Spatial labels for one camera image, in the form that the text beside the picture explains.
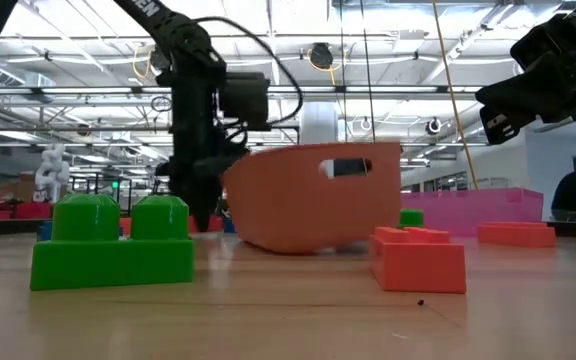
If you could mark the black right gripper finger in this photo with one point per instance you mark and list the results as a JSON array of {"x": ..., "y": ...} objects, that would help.
[{"x": 518, "y": 100}]

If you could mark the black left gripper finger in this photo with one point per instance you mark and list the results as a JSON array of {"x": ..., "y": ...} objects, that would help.
[{"x": 207, "y": 200}]

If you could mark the blue toy block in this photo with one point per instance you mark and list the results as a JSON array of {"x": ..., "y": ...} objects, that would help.
[
  {"x": 44, "y": 231},
  {"x": 229, "y": 226}
]

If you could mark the orange plastic bin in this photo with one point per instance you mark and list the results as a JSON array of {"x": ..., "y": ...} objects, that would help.
[{"x": 288, "y": 200}]

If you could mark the green two-stud toy block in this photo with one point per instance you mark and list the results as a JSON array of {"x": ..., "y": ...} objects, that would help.
[
  {"x": 411, "y": 219},
  {"x": 113, "y": 265}
]

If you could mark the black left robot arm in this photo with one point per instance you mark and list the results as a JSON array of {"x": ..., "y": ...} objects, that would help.
[{"x": 168, "y": 22}]

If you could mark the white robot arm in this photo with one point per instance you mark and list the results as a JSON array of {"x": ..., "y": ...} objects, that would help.
[{"x": 53, "y": 172}]

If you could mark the small orange toy block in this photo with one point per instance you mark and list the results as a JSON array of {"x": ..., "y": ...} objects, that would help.
[{"x": 125, "y": 226}]

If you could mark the pink translucent plastic bin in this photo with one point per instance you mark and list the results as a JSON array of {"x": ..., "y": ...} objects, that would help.
[{"x": 468, "y": 210}]

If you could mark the red storage bin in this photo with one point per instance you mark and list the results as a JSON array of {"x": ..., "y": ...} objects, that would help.
[{"x": 33, "y": 210}]

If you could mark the brown cardboard box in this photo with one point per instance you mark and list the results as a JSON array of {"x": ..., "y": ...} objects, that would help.
[{"x": 18, "y": 187}]

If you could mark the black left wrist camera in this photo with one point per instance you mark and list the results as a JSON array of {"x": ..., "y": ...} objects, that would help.
[{"x": 245, "y": 100}]

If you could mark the black aluminium table frame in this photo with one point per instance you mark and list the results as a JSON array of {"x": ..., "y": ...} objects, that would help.
[{"x": 3, "y": 227}]

